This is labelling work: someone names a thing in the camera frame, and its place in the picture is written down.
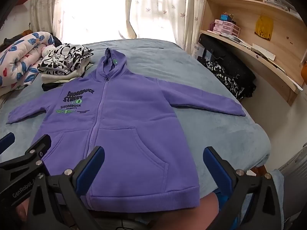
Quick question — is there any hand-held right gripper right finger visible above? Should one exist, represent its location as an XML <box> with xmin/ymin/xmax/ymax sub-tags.
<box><xmin>203</xmin><ymin>146</ymin><xmax>283</xmax><ymax>230</ymax></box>

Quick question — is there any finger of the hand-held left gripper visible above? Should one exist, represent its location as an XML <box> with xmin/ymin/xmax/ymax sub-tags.
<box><xmin>0</xmin><ymin>132</ymin><xmax>15</xmax><ymax>154</ymax></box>
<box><xmin>0</xmin><ymin>134</ymin><xmax>52</xmax><ymax>173</ymax></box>

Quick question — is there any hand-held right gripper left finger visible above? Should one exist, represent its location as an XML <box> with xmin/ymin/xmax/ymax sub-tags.
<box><xmin>26</xmin><ymin>146</ymin><xmax>105</xmax><ymax>230</ymax></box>

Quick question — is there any purple zip hoodie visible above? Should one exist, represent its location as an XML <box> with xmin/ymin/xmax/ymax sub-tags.
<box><xmin>6</xmin><ymin>47</ymin><xmax>247</xmax><ymax>212</ymax></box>

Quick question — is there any person's left hand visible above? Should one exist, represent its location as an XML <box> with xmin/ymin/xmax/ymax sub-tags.
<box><xmin>15</xmin><ymin>195</ymin><xmax>31</xmax><ymax>223</ymax></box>

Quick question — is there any person's leg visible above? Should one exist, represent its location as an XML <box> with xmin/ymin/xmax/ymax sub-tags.
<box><xmin>200</xmin><ymin>192</ymin><xmax>220</xmax><ymax>230</ymax></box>

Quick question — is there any grey ribbed panel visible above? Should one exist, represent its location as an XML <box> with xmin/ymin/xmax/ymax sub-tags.
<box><xmin>278</xmin><ymin>142</ymin><xmax>307</xmax><ymax>197</ymax></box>

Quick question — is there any pink floral quilt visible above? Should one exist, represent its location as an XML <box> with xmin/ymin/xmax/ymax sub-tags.
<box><xmin>0</xmin><ymin>30</ymin><xmax>54</xmax><ymax>96</ymax></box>

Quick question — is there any cream folded garment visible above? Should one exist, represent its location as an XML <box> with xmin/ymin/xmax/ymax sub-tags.
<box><xmin>41</xmin><ymin>62</ymin><xmax>96</xmax><ymax>83</ymax></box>

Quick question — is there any black white printed folded garment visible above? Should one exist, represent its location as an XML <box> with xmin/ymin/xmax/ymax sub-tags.
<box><xmin>37</xmin><ymin>43</ymin><xmax>94</xmax><ymax>75</ymax></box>

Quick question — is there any white plush toy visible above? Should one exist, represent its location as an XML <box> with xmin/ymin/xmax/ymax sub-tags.
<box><xmin>41</xmin><ymin>44</ymin><xmax>55</xmax><ymax>58</ymax></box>

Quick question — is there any grey-blue bed blanket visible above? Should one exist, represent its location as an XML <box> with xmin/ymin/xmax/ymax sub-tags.
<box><xmin>0</xmin><ymin>38</ymin><xmax>271</xmax><ymax>197</ymax></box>

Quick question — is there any dark cloth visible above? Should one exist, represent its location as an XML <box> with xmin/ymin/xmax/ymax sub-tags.
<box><xmin>51</xmin><ymin>35</ymin><xmax>63</xmax><ymax>48</ymax></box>

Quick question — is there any white cardboard box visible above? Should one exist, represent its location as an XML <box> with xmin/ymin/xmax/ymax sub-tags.
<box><xmin>194</xmin><ymin>44</ymin><xmax>205</xmax><ymax>60</ymax></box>

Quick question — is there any white flat card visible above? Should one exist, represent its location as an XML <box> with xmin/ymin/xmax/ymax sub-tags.
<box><xmin>252</xmin><ymin>44</ymin><xmax>276</xmax><ymax>61</ymax></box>

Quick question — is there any sheer floral curtain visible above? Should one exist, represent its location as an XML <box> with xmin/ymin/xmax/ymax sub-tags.
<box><xmin>30</xmin><ymin>0</ymin><xmax>61</xmax><ymax>37</ymax></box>
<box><xmin>117</xmin><ymin>0</ymin><xmax>209</xmax><ymax>58</ymax></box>

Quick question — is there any pink drawer organizer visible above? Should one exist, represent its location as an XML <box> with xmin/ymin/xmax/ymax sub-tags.
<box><xmin>213</xmin><ymin>19</ymin><xmax>241</xmax><ymax>37</ymax></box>

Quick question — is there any yellow cloth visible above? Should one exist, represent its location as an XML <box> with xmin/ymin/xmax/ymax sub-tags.
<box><xmin>254</xmin><ymin>16</ymin><xmax>274</xmax><ymax>41</ymax></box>

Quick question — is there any stack of papers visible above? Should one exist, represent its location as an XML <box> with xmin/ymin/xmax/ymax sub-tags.
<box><xmin>265</xmin><ymin>0</ymin><xmax>298</xmax><ymax>12</ymax></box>

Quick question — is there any wooden wall shelf unit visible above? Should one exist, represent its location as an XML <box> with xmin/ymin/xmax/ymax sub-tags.
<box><xmin>198</xmin><ymin>0</ymin><xmax>307</xmax><ymax>106</ymax></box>

